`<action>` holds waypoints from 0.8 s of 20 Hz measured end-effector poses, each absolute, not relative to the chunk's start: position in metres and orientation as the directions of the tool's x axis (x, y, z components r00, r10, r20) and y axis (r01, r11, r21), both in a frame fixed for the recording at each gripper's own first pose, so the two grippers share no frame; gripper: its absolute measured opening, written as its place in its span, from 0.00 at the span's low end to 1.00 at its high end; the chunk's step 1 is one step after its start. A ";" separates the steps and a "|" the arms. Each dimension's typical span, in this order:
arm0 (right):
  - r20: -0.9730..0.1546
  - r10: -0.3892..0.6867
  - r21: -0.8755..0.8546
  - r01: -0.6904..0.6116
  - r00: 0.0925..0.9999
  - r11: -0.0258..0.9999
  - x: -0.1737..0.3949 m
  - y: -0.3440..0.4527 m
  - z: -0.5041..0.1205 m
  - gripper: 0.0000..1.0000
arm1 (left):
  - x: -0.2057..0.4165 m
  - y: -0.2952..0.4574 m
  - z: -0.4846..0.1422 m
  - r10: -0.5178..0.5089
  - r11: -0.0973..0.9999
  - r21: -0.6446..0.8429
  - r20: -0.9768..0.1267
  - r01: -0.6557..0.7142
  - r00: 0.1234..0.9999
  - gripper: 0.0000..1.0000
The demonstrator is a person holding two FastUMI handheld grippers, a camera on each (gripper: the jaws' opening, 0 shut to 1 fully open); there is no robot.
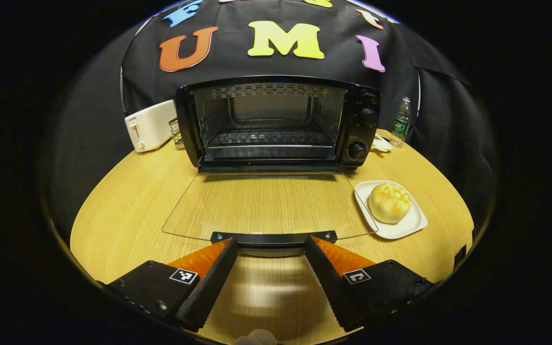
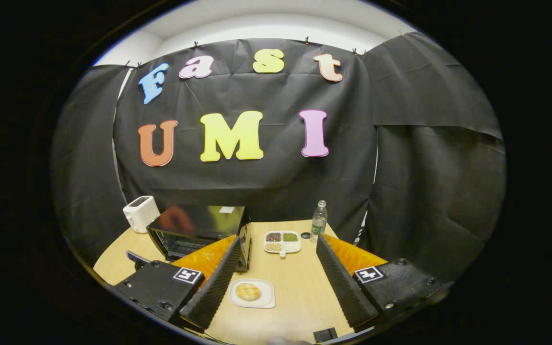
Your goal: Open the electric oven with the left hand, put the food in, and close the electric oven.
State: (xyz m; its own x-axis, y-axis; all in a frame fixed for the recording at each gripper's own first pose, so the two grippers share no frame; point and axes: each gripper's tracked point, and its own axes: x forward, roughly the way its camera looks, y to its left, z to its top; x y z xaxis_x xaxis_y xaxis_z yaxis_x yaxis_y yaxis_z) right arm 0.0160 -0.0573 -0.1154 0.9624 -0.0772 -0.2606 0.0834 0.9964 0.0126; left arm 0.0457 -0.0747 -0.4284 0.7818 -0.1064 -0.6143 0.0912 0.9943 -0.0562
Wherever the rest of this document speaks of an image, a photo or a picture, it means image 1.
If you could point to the black backdrop cloth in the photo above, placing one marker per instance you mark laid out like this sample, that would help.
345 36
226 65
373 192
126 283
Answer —
228 57

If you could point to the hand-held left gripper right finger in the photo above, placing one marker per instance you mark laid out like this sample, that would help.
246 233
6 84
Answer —
331 287

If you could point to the white square plate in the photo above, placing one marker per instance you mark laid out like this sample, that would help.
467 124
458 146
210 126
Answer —
410 225

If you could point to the clear water bottle green label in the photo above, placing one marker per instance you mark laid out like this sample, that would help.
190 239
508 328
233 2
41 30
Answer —
401 125

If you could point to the round yellow bun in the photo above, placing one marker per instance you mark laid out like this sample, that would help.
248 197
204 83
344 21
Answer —
389 203

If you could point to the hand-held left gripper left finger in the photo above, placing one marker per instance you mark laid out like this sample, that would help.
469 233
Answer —
209 287

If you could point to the white toaster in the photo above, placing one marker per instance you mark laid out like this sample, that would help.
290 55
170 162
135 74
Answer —
149 125

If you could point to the black electric oven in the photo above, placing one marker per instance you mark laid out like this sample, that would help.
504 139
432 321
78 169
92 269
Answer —
367 134

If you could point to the white divided dish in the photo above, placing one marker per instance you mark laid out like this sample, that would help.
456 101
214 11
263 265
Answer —
381 143

